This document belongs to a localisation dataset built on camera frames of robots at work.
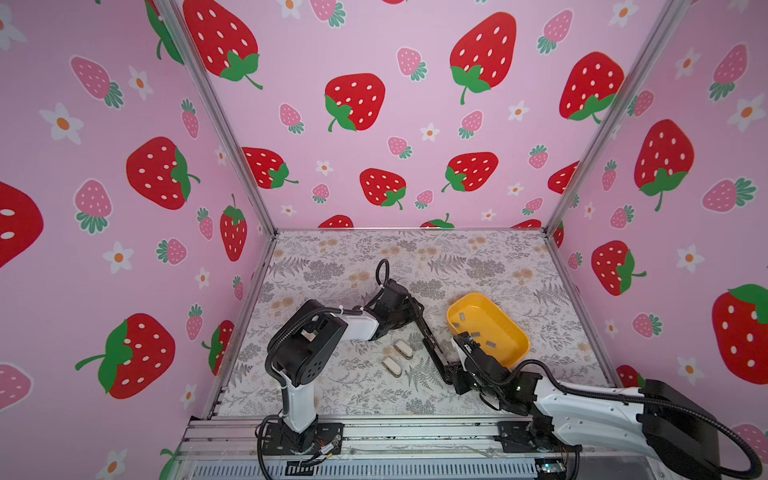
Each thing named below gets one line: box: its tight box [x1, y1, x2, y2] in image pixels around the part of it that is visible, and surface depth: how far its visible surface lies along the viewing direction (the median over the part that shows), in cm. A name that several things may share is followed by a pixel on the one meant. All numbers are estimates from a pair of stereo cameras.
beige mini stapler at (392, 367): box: [381, 356, 402, 378], surface depth 85 cm
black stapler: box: [409, 294, 454, 385], surface depth 90 cm
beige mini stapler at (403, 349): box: [393, 340, 413, 359], surface depth 89 cm
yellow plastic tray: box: [447, 292, 530, 370], surface depth 95 cm
